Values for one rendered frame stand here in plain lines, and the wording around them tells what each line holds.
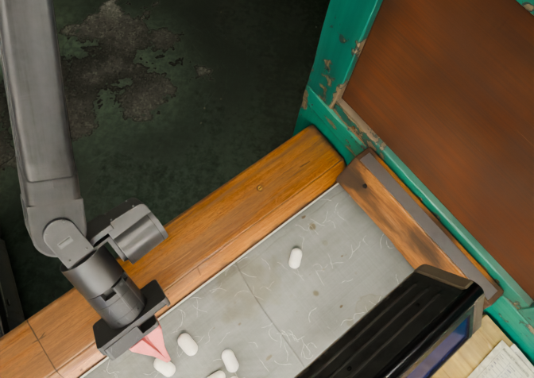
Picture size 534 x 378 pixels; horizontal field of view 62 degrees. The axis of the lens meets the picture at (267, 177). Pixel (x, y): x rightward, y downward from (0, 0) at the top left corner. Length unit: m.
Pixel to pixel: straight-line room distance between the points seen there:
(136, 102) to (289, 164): 1.08
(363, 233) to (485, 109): 0.35
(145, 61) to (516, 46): 1.56
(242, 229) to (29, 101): 0.40
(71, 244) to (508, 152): 0.51
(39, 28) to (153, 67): 1.36
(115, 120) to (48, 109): 1.25
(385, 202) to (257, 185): 0.22
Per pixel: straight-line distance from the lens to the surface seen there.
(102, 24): 2.05
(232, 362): 0.74
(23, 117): 0.53
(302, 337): 0.77
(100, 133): 1.76
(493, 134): 0.58
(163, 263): 0.76
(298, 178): 0.80
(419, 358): 0.42
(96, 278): 0.58
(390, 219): 0.74
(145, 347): 0.64
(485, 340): 0.83
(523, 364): 0.85
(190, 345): 0.74
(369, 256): 0.81
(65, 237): 0.54
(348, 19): 0.64
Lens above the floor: 1.50
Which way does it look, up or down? 68 degrees down
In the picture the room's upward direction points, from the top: 11 degrees clockwise
